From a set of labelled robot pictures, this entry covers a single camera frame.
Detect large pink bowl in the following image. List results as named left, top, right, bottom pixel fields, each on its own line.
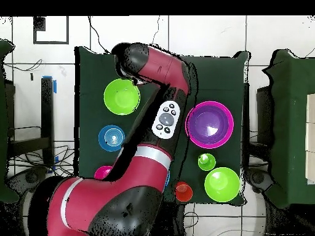
left=185, top=100, right=234, bottom=149

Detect light blue straight-sided bowl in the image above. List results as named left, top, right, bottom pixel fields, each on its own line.
left=98, top=124, right=126, bottom=152

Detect purple bowl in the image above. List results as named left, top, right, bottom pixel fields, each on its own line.
left=188, top=104, right=231, bottom=146

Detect green bowl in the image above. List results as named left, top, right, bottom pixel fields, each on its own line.
left=204, top=167, right=241, bottom=203
left=103, top=78, right=141, bottom=116

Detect green cup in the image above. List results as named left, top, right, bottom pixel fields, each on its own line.
left=197, top=153, right=217, bottom=171

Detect orange cup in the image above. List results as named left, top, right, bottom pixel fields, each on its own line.
left=174, top=181, right=194, bottom=203

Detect small pink bowl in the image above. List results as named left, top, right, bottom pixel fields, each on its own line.
left=94, top=165, right=114, bottom=180

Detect dark green table cloth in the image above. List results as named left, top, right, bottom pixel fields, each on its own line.
left=74, top=46, right=252, bottom=206

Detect green-clothed side table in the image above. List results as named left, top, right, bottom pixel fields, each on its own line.
left=0, top=39, right=19, bottom=205
left=261, top=49, right=315, bottom=210

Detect white boxes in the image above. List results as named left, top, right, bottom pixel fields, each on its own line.
left=305, top=93, right=315, bottom=185

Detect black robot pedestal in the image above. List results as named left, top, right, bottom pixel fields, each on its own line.
left=157, top=202, right=188, bottom=236

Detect thin black floor cable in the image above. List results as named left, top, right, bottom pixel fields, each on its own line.
left=150, top=16, right=161, bottom=46
left=87, top=16, right=110, bottom=53

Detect bundle of floor cables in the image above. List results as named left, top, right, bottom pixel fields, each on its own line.
left=9, top=144, right=74, bottom=178

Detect black post with blue tape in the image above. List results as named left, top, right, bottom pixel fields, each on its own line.
left=8, top=76, right=58, bottom=168

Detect black square floor frame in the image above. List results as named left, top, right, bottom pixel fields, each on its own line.
left=33, top=16, right=70, bottom=45

